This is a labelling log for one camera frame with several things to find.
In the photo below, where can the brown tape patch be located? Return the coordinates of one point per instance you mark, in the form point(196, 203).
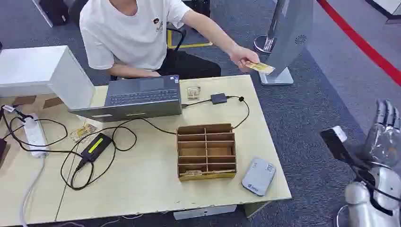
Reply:
point(28, 100)
point(52, 102)

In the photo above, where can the yellow floor tape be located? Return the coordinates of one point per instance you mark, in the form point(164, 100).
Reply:
point(191, 45)

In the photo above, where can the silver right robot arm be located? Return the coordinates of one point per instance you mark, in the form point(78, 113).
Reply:
point(360, 206)

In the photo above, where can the white box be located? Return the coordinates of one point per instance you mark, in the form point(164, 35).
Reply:
point(40, 72)

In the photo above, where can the grey laptop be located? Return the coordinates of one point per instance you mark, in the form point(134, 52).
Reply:
point(141, 97)

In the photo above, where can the black chair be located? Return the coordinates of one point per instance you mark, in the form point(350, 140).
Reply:
point(178, 37)

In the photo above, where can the black power adapter yellow label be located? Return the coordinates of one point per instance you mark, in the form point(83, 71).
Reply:
point(96, 146)

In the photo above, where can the card lying in slot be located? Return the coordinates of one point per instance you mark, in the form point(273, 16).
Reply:
point(200, 173)

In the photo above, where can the chrome stanchion base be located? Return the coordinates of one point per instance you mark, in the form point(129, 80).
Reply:
point(261, 44)

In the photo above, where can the small black adapter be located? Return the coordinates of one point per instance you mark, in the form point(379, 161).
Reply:
point(218, 98)

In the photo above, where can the grey kiosk stand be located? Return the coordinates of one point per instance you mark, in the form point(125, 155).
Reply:
point(289, 34)

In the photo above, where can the red floor tape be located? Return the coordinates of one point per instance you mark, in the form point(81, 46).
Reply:
point(360, 42)

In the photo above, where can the person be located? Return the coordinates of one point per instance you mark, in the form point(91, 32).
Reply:
point(131, 34)

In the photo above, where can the white desk bracket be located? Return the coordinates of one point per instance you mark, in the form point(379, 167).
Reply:
point(203, 212)

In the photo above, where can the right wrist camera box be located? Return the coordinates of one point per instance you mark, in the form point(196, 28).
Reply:
point(340, 144)

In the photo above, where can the wooden card box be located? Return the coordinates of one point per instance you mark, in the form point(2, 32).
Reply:
point(191, 152)

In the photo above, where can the black bin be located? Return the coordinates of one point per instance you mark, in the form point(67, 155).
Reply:
point(54, 11)

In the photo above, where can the white power strip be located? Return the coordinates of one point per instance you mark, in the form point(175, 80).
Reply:
point(35, 134)

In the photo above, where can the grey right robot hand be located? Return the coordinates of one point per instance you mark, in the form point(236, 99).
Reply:
point(383, 141)

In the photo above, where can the person's left hand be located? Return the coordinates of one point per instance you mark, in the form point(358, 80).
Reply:
point(241, 56)

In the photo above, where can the clear card case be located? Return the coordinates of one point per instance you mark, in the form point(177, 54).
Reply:
point(193, 92)

